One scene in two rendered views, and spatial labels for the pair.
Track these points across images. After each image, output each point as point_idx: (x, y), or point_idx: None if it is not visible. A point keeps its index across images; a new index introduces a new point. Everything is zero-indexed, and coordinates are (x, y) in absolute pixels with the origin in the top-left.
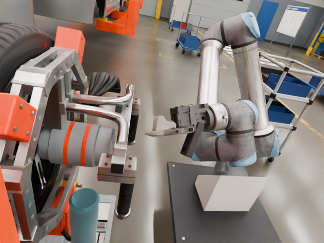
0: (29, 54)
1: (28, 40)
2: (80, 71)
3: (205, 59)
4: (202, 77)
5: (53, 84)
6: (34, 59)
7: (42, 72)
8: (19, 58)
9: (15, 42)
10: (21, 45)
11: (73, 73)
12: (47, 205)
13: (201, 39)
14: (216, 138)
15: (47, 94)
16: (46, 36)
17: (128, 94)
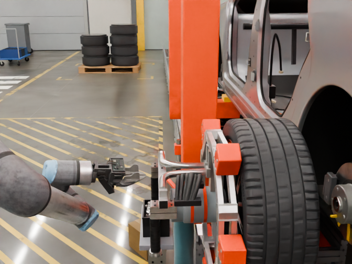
0: (231, 138)
1: (232, 130)
2: (215, 179)
3: (54, 188)
4: (66, 195)
5: (206, 141)
6: (223, 135)
7: (209, 130)
8: (229, 133)
9: (229, 123)
10: (230, 128)
11: (230, 197)
12: (216, 244)
13: (45, 186)
14: (75, 195)
15: (204, 139)
16: (238, 143)
17: (162, 175)
